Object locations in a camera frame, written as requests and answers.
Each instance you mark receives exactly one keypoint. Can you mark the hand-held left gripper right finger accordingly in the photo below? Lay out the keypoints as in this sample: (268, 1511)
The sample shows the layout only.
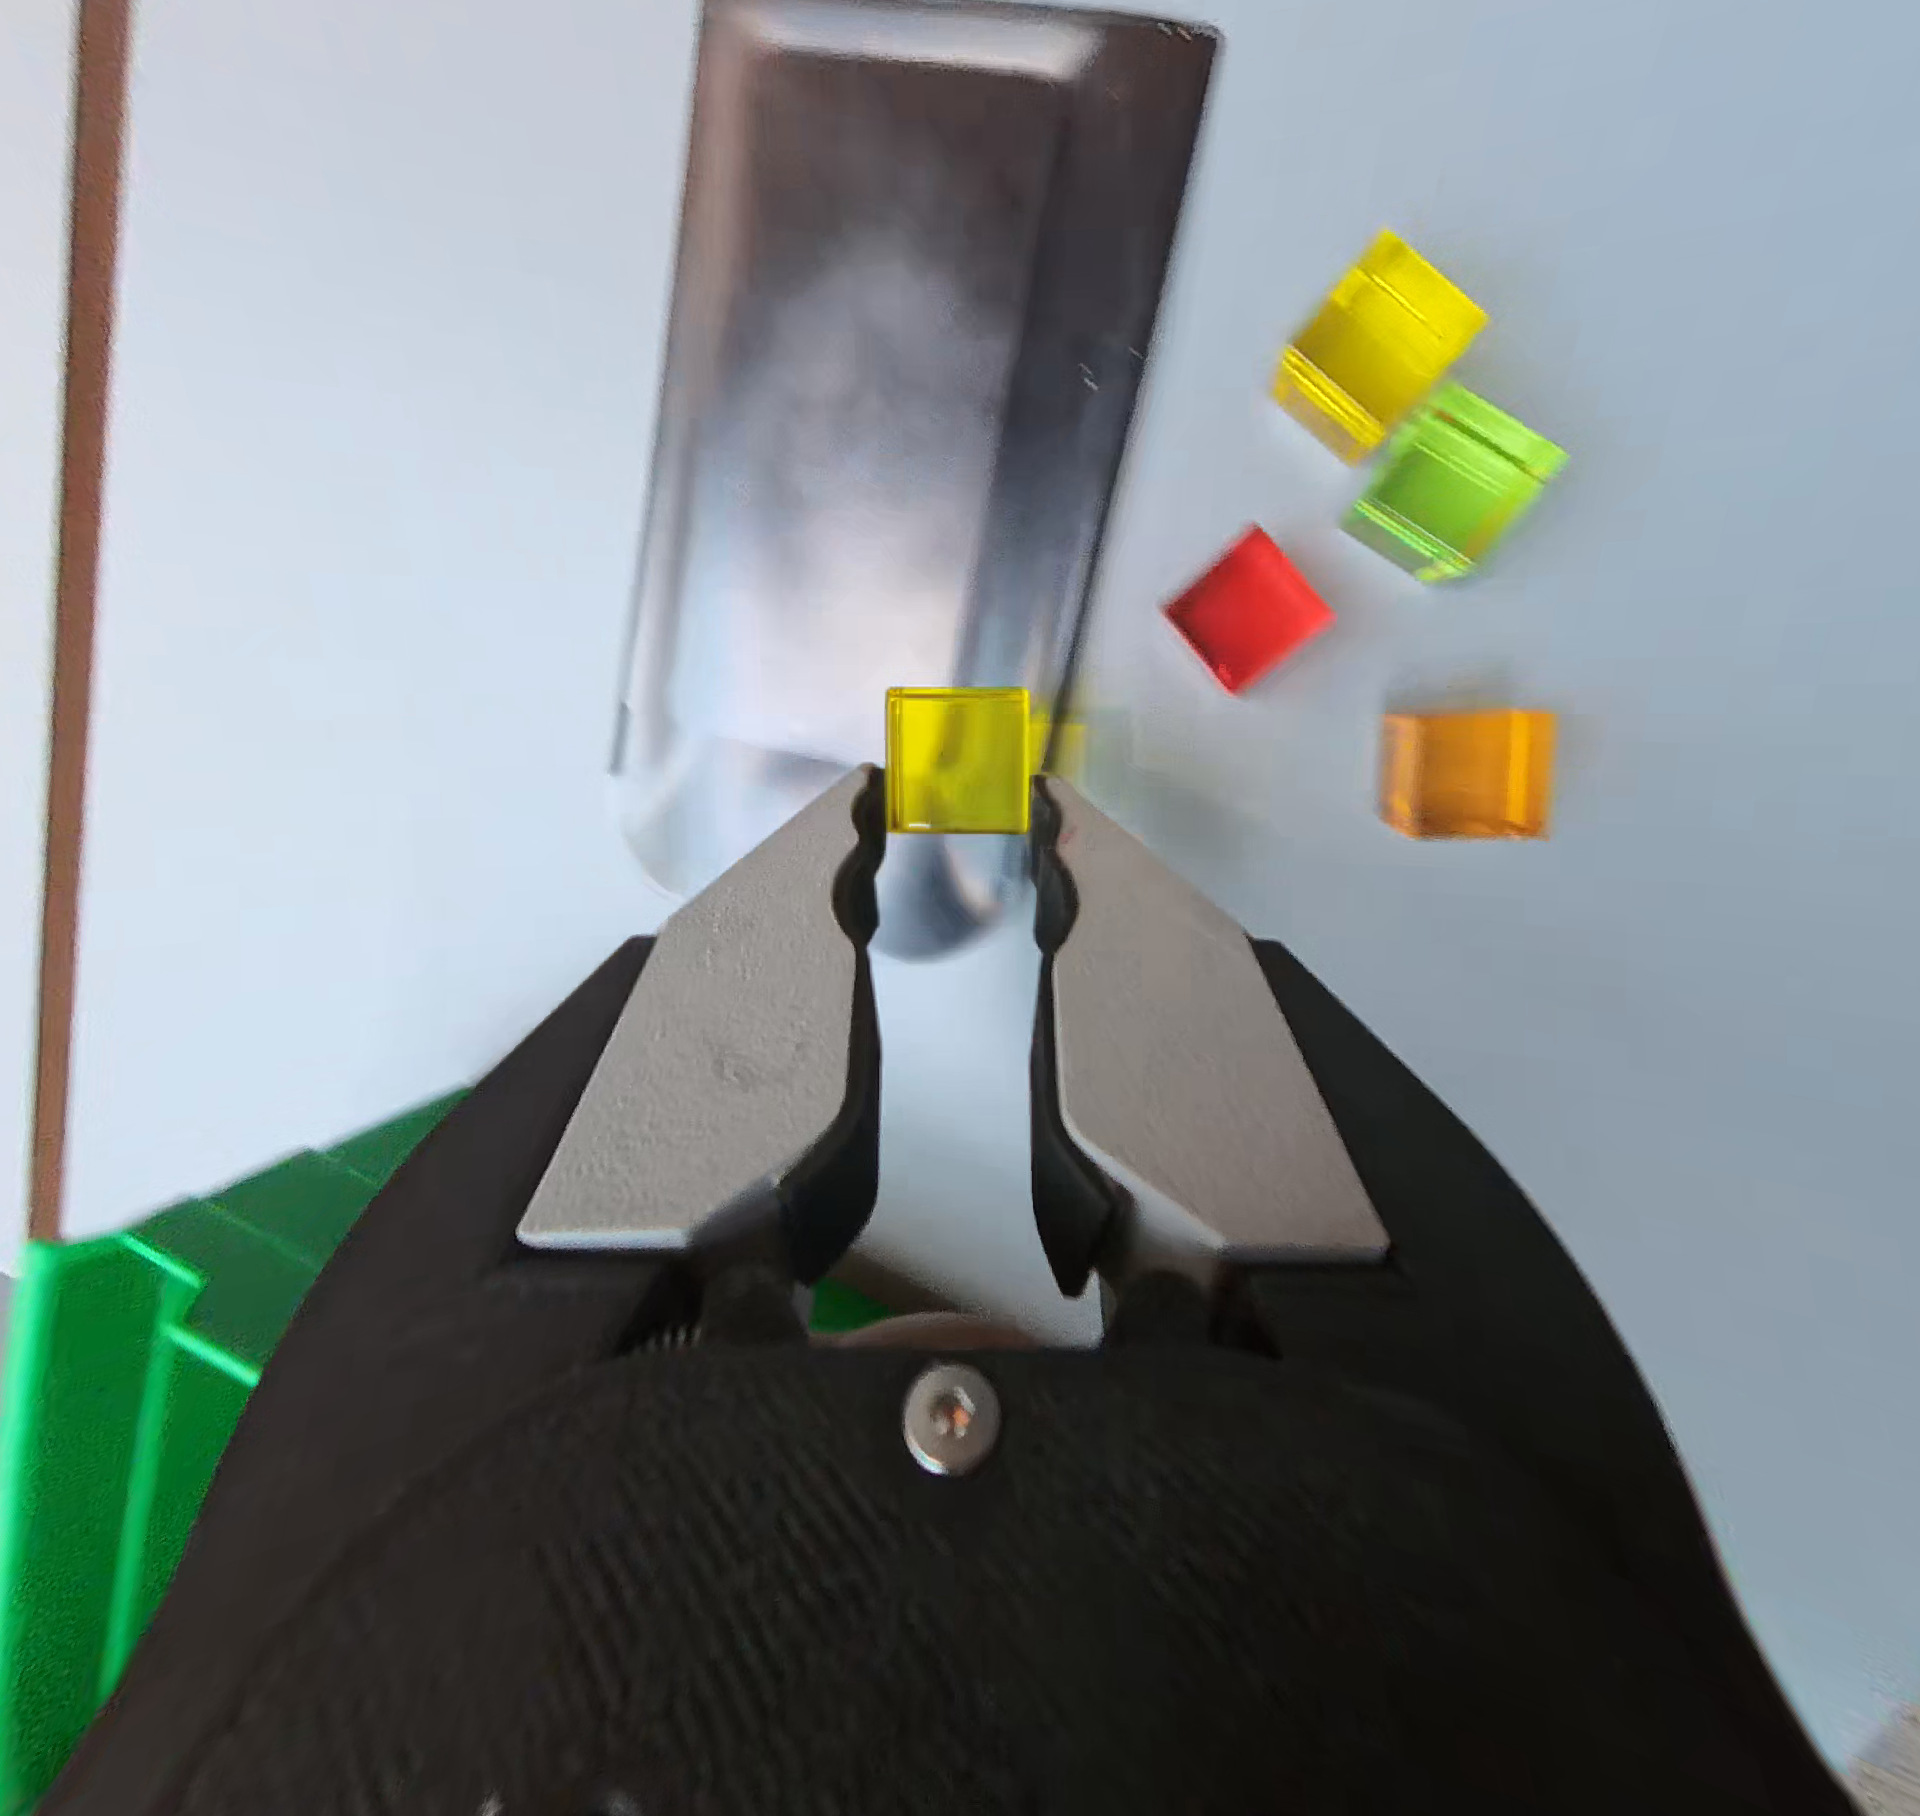
(1188, 1082)

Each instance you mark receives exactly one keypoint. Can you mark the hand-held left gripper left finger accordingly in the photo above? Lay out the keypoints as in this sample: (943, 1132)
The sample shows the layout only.
(706, 1066)

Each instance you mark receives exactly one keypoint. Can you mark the yellow transparent cube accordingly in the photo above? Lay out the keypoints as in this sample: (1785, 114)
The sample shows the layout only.
(1388, 338)
(961, 759)

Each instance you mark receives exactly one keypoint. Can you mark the silver metal tray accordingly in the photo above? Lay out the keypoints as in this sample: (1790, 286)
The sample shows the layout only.
(900, 346)

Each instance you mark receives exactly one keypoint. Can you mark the white desk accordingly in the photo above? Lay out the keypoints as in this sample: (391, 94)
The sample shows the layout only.
(375, 496)

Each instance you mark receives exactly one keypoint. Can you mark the orange transparent cube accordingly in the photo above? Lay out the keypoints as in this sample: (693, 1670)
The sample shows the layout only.
(1467, 772)

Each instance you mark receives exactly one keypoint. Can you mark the red transparent cube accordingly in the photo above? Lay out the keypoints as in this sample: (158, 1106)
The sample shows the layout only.
(1247, 607)

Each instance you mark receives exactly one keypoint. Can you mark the green transparent cube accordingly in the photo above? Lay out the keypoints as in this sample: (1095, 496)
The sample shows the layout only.
(1456, 490)

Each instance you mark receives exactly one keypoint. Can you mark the green plastic bin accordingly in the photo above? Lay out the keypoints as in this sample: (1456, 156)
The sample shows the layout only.
(90, 1394)

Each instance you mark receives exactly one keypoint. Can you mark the brown edge strip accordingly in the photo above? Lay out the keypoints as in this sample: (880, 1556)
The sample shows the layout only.
(82, 496)

